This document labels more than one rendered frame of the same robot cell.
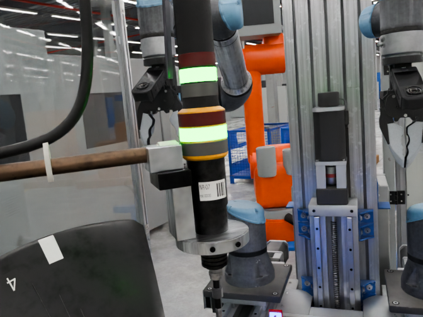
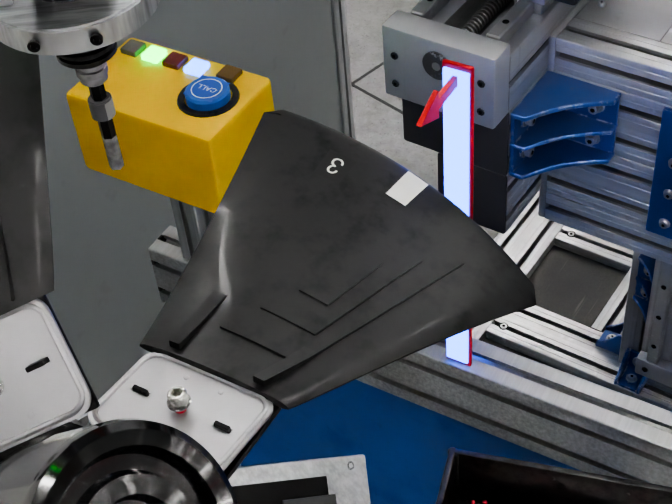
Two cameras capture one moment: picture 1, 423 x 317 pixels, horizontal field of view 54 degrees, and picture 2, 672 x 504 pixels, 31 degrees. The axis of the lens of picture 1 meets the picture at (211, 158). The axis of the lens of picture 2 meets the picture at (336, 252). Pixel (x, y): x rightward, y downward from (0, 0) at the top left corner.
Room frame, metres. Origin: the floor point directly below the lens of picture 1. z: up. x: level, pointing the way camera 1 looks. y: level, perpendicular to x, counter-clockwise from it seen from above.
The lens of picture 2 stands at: (0.01, -0.22, 1.72)
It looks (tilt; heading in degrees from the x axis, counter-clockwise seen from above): 44 degrees down; 18
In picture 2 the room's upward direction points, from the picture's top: 6 degrees counter-clockwise
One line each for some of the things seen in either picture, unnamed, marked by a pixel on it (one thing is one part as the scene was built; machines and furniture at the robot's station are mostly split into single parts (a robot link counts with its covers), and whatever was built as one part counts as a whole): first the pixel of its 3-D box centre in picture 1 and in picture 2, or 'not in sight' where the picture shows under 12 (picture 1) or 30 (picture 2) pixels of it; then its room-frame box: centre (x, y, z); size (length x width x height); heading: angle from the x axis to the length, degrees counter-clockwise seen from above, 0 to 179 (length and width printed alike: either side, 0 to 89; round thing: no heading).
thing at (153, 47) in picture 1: (157, 50); not in sight; (0.96, 0.10, 1.70); 0.08 x 0.08 x 0.05
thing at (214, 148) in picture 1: (204, 146); not in sight; (0.38, 0.01, 1.54); 0.04 x 0.04 x 0.01
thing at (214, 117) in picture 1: (201, 118); not in sight; (0.38, 0.01, 1.57); 0.04 x 0.04 x 0.01
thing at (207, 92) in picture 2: not in sight; (207, 94); (0.80, 0.14, 1.08); 0.04 x 0.04 x 0.02
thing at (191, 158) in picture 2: not in sight; (176, 129); (0.81, 0.19, 1.02); 0.16 x 0.10 x 0.11; 74
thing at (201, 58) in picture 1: (196, 60); not in sight; (0.38, 0.01, 1.62); 0.03 x 0.03 x 0.01
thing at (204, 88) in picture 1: (199, 90); not in sight; (0.38, 0.01, 1.59); 0.03 x 0.03 x 0.01
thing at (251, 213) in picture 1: (243, 224); not in sight; (1.21, -0.08, 1.20); 0.13 x 0.12 x 0.14; 79
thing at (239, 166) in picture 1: (264, 151); not in sight; (7.75, -0.99, 0.49); 1.27 x 0.88 x 0.98; 148
